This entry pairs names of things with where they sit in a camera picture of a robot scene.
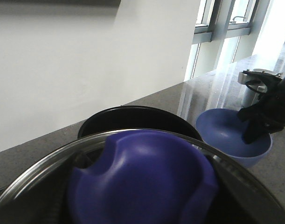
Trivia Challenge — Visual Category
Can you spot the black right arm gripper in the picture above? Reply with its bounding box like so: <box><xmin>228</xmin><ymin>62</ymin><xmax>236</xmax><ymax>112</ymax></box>
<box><xmin>238</xmin><ymin>70</ymin><xmax>285</xmax><ymax>144</ymax></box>

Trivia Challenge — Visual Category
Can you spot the blue bowl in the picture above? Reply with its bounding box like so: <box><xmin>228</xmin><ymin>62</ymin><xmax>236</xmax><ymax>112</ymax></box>
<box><xmin>195</xmin><ymin>108</ymin><xmax>273</xmax><ymax>168</ymax></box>

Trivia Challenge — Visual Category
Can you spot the glass lid with blue knob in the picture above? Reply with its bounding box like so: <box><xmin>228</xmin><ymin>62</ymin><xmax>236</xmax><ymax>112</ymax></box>
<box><xmin>0</xmin><ymin>130</ymin><xmax>285</xmax><ymax>224</ymax></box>

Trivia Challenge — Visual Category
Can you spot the blue cooking pot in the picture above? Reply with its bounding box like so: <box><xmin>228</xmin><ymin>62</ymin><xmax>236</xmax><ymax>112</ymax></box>
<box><xmin>77</xmin><ymin>105</ymin><xmax>202</xmax><ymax>141</ymax></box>

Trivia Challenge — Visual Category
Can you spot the grey window frame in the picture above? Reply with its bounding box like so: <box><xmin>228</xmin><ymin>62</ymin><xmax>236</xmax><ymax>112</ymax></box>
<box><xmin>184</xmin><ymin>0</ymin><xmax>285</xmax><ymax>81</ymax></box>

